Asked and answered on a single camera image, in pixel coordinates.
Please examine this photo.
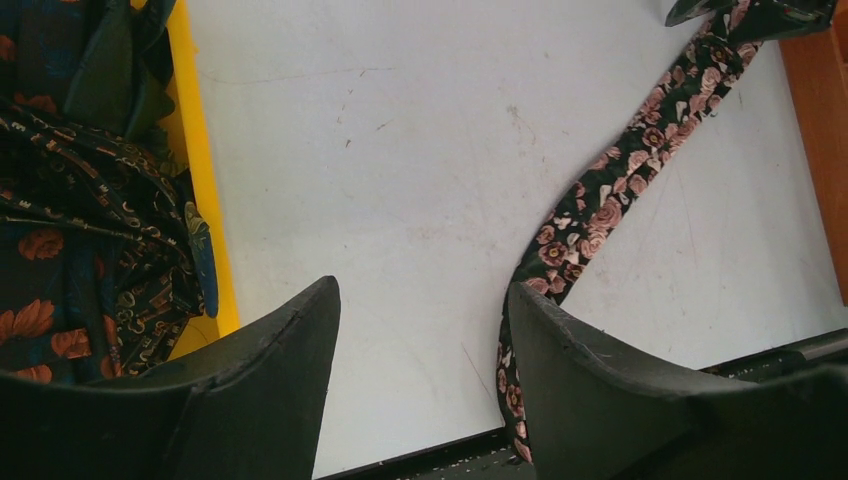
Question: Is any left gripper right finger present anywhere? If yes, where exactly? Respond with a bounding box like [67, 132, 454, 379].
[508, 284, 847, 479]

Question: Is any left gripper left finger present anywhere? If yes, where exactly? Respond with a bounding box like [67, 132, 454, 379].
[1, 276, 341, 479]

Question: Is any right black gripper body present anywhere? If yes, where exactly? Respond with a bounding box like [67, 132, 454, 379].
[665, 0, 838, 43]

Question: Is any pink rose floral tie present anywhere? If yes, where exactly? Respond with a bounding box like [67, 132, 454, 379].
[495, 0, 763, 465]

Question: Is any pile of dark ties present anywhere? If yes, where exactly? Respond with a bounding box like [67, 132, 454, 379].
[1, 1, 219, 384]

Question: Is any brown compartment tray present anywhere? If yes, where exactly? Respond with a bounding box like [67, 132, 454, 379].
[779, 1, 847, 302]

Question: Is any yellow plastic bin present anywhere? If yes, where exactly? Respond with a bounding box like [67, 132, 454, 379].
[161, 1, 240, 360]

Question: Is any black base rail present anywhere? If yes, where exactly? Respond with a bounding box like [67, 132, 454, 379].
[327, 329, 847, 480]

